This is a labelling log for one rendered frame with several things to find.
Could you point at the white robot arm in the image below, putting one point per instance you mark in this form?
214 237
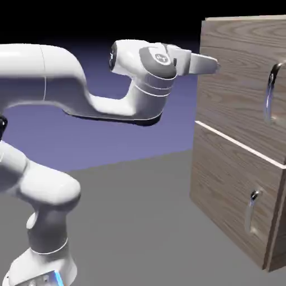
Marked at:
67 73

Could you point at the light wood cabinet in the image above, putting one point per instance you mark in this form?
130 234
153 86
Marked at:
236 134

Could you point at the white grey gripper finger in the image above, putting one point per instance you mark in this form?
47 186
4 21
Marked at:
218 67

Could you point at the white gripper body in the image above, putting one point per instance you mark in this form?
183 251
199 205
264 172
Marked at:
202 63

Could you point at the large wood cabinet door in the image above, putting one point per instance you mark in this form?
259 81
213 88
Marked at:
234 89

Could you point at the small wood cabinet door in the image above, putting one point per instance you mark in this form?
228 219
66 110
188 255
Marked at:
228 192

